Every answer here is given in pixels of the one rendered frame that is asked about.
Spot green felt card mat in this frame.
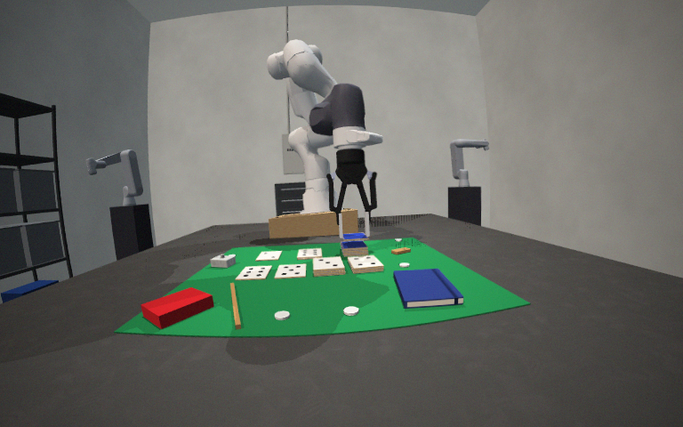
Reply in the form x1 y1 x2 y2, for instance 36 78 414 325
114 238 531 338

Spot tan wooden stick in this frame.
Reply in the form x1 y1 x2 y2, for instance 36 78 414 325
230 283 241 329

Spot white playing card with black pips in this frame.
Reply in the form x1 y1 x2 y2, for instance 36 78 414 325
297 248 322 259
236 266 272 280
348 255 384 270
274 263 306 279
313 256 345 271
255 251 282 261

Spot blue notebook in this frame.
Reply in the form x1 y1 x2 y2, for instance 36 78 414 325
393 269 463 309

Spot blue card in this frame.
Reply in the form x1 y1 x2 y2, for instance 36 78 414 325
342 232 369 241
341 240 368 250

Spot red rectangular block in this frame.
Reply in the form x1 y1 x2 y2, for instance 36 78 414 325
141 287 214 329

